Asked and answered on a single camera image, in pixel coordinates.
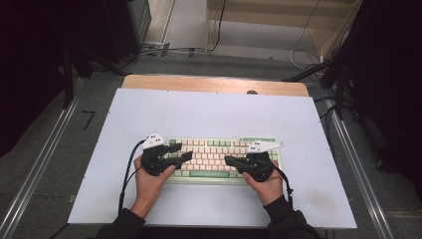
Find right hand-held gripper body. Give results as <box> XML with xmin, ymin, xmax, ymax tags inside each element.
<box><xmin>238</xmin><ymin>140</ymin><xmax>285</xmax><ymax>183</ymax></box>

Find person's left hand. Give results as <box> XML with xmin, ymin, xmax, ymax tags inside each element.
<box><xmin>129</xmin><ymin>154</ymin><xmax>177</xmax><ymax>220</ymax></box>

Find hand-held gripper black cable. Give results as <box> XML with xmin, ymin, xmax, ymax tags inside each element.
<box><xmin>117</xmin><ymin>139</ymin><xmax>147</xmax><ymax>215</ymax></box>
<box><xmin>273</xmin><ymin>164</ymin><xmax>295</xmax><ymax>209</ymax></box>

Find grey floor cables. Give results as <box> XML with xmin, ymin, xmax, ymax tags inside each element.
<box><xmin>121</xmin><ymin>45</ymin><xmax>207</xmax><ymax>64</ymax></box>

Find green and pink keyboard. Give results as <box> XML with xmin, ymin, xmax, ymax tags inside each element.
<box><xmin>163</xmin><ymin>135</ymin><xmax>284</xmax><ymax>185</ymax></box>

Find white floor cable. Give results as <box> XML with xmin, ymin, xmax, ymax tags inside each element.
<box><xmin>288</xmin><ymin>42</ymin><xmax>325</xmax><ymax>73</ymax></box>

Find left hand-held gripper black cable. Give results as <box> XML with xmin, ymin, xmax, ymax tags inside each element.
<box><xmin>117</xmin><ymin>139</ymin><xmax>147</xmax><ymax>215</ymax></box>

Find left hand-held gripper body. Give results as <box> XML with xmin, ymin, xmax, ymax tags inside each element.
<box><xmin>140</xmin><ymin>132</ymin><xmax>176</xmax><ymax>177</ymax></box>

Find dark cabinet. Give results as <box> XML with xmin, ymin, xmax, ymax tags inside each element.
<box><xmin>102</xmin><ymin>0</ymin><xmax>152</xmax><ymax>65</ymax></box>

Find right hand-held gripper black cable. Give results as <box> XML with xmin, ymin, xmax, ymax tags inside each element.
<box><xmin>273</xmin><ymin>164</ymin><xmax>295</xmax><ymax>209</ymax></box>

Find black curtain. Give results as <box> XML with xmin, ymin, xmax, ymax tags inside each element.
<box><xmin>0</xmin><ymin>0</ymin><xmax>69</xmax><ymax>157</ymax></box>
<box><xmin>346</xmin><ymin>0</ymin><xmax>422</xmax><ymax>201</ymax></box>

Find person's right hand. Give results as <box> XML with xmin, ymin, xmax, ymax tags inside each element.
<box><xmin>241</xmin><ymin>160</ymin><xmax>284</xmax><ymax>207</ymax></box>

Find black hanging cable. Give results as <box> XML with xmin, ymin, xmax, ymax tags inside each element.
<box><xmin>211</xmin><ymin>0</ymin><xmax>228</xmax><ymax>53</ymax></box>

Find black metal stand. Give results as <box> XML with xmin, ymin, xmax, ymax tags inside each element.
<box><xmin>282</xmin><ymin>59</ymin><xmax>350</xmax><ymax>121</ymax></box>

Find aluminium floor rail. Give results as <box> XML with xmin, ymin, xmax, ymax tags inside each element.
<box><xmin>325</xmin><ymin>99</ymin><xmax>396</xmax><ymax>239</ymax></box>
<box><xmin>0</xmin><ymin>95</ymin><xmax>82</xmax><ymax>239</ymax></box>

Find white table mat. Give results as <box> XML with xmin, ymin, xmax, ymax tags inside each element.
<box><xmin>67</xmin><ymin>87</ymin><xmax>358</xmax><ymax>230</ymax></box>

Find light wooden shelf unit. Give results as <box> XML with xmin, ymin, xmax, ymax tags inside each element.
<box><xmin>204</xmin><ymin>0</ymin><xmax>363</xmax><ymax>62</ymax></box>

